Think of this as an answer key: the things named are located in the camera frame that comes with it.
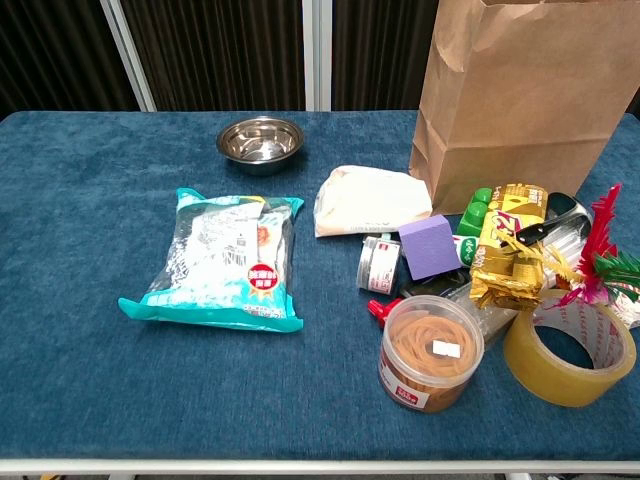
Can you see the red capped small bottle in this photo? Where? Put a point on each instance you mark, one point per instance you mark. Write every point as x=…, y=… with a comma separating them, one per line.
x=382, y=310

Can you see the white soft pouch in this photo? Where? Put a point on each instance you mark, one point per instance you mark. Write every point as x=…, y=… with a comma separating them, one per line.
x=370, y=200

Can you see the blue table cloth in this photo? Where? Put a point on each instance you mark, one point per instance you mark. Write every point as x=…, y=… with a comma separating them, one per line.
x=100, y=350

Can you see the transparent tape roll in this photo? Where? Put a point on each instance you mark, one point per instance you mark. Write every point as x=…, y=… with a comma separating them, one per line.
x=545, y=375

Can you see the white table frame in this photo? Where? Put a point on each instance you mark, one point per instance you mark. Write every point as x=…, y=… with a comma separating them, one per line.
x=320, y=466

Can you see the black corrugated panel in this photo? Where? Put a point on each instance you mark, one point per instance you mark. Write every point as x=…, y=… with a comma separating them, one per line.
x=220, y=50
x=380, y=50
x=50, y=50

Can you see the stainless steel bowl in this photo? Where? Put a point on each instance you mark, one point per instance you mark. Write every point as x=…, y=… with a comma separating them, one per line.
x=260, y=145

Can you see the brown paper bag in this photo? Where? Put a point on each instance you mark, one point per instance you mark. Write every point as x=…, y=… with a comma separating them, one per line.
x=525, y=100

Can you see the yellow snack bar package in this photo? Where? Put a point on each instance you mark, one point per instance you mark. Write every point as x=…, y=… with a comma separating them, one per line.
x=505, y=280

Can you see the teal white plastic package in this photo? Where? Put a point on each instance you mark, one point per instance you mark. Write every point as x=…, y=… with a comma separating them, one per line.
x=220, y=260

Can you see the purple foam cube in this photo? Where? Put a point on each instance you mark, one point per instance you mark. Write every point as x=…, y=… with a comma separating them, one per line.
x=430, y=247

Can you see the white green glue bottle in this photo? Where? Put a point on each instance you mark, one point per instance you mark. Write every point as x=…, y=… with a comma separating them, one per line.
x=465, y=250

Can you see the colourful feather shuttlecock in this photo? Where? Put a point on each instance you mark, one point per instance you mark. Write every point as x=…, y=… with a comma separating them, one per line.
x=602, y=225

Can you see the green toy brick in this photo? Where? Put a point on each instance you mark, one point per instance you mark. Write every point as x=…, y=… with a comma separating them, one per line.
x=475, y=212

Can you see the small silver tin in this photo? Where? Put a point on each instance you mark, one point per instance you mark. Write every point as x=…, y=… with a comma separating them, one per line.
x=377, y=265

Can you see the clear jar of rubber bands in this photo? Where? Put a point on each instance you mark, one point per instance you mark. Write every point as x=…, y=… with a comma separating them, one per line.
x=425, y=360

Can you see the white partition post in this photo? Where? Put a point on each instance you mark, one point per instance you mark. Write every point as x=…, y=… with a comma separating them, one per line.
x=127, y=55
x=317, y=55

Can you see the clear plastic straws bundle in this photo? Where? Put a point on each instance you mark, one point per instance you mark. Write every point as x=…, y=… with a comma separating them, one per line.
x=565, y=250

